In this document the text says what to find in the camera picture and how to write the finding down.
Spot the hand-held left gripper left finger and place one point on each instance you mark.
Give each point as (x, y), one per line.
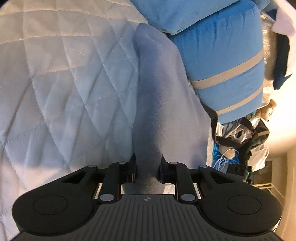
(131, 171)

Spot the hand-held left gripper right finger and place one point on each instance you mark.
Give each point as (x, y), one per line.
(164, 173)

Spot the lavender grey sweatpants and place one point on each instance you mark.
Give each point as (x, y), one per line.
(161, 92)

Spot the beige plush item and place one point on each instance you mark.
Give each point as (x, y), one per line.
(227, 151)

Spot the black electronic device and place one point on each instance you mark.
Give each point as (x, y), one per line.
(235, 169)

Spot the crumpled white cloth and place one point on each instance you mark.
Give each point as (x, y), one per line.
(227, 129)

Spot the white plastic bag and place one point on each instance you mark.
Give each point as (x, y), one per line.
(260, 157)

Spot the black bag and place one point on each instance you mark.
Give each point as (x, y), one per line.
(259, 136)

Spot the quilted pale bedspread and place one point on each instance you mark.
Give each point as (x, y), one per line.
(57, 92)

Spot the brown teddy bear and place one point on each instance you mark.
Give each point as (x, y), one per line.
(269, 109)

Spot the blue pillow with beige stripes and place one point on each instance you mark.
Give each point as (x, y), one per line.
(185, 16)
(219, 58)

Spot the floral lace bed cover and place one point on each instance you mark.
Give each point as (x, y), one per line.
(268, 58)

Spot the pale pink cloth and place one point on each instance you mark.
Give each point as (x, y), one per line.
(284, 23)

